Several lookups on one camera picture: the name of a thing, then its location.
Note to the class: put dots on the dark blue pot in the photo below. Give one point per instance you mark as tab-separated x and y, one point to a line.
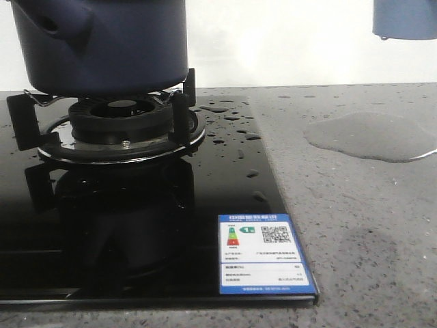
102	48

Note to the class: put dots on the light blue ribbed cup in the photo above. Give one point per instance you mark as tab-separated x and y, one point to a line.
404	20

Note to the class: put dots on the black pot support grate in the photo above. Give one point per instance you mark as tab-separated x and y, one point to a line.
111	122

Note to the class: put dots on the blue energy label sticker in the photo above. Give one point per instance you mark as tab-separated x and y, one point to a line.
259	254

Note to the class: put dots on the black round gas burner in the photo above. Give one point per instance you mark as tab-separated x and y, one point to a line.
158	148

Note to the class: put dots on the black glass gas stove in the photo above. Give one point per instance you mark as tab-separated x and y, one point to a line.
134	235

